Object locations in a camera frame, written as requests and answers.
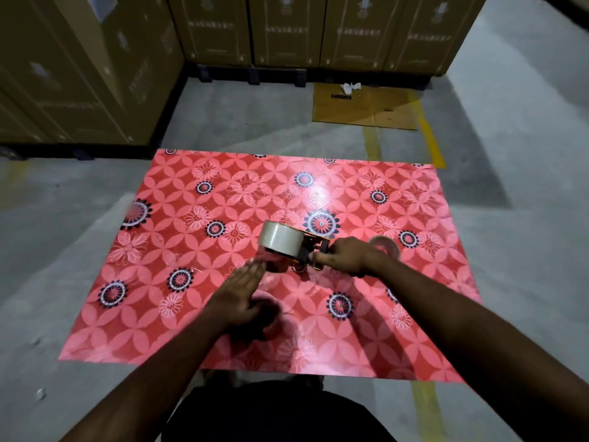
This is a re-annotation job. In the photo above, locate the person's right hand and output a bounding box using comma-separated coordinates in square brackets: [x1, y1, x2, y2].
[312, 236, 388, 278]

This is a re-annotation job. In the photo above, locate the person's left hand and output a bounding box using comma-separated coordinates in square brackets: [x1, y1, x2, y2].
[204, 259, 279, 331]

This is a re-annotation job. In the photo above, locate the black orange tape dispenser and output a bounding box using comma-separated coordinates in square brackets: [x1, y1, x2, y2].
[274, 233, 332, 274]

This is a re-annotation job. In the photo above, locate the person's left forearm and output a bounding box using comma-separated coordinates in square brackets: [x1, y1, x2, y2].
[59, 313, 231, 442]

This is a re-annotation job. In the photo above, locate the person's right forearm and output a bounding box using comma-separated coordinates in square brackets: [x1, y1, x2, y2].
[368, 254, 589, 442]

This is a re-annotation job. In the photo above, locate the white packing tape roll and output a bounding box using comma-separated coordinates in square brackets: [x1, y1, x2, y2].
[257, 220, 307, 257]

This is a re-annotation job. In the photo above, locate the clear tape roll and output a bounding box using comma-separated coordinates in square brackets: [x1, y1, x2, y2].
[369, 235, 401, 261]

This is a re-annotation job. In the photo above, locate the red floral wrapping paper sheet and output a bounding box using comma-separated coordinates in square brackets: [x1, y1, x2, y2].
[58, 148, 482, 383]

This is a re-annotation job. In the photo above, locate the person's black clothing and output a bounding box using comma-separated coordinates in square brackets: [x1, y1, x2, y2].
[161, 381, 397, 442]

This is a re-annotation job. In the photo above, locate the flat brown cardboard sheet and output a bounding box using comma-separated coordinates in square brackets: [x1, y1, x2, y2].
[312, 82, 418, 131]

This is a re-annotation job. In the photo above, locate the tall brown cardboard box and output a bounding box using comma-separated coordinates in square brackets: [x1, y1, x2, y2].
[384, 0, 489, 77]
[248, 0, 328, 69]
[167, 0, 253, 68]
[320, 0, 406, 72]

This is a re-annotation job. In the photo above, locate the large brown cardboard box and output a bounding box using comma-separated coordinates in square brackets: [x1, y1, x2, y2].
[48, 0, 186, 146]
[0, 0, 130, 145]

